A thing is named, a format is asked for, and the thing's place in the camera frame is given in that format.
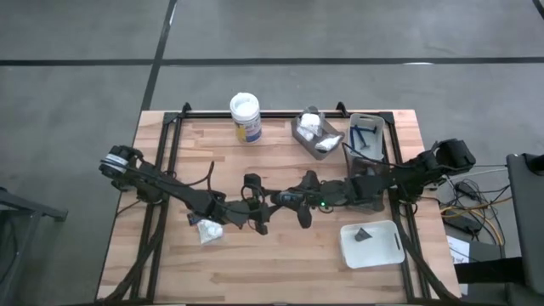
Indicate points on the black aluminium table frame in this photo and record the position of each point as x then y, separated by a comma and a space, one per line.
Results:
204, 115

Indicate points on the grey travel tube bottle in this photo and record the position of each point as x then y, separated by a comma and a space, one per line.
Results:
287, 199

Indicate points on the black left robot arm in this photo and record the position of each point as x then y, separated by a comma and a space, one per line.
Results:
178, 193

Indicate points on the white plastic bin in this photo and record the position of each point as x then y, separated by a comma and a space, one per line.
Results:
382, 251

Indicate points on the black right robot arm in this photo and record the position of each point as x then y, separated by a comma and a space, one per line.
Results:
425, 170

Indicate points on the white Lysol wipes canister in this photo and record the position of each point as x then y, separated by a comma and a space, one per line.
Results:
245, 117

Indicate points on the clear bag printed Vanity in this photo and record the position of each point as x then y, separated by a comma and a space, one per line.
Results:
309, 124

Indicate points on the grey metal stand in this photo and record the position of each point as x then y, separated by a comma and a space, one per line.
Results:
25, 212

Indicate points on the dark smoky plastic bin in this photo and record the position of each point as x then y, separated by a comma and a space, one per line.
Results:
361, 166

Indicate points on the clear bag of cotton pads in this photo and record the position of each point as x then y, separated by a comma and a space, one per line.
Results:
210, 231

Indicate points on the black power brick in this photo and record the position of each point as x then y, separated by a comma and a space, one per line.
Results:
463, 222

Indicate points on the small grey translucent bin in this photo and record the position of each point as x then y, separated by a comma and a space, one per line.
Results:
323, 154

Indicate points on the navy blue sachet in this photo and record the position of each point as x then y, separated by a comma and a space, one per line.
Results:
192, 219

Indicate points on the white paper sheet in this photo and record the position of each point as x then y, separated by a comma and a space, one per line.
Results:
458, 251

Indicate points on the clear bag of cotton swabs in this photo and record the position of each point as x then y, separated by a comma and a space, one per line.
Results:
328, 143

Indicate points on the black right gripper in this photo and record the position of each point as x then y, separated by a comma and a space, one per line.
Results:
331, 195

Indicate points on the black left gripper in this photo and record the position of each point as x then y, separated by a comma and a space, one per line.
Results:
238, 212

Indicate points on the clear plastic bin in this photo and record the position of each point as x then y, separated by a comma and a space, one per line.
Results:
376, 144

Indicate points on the small black rectangular device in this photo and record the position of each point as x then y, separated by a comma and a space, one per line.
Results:
362, 234

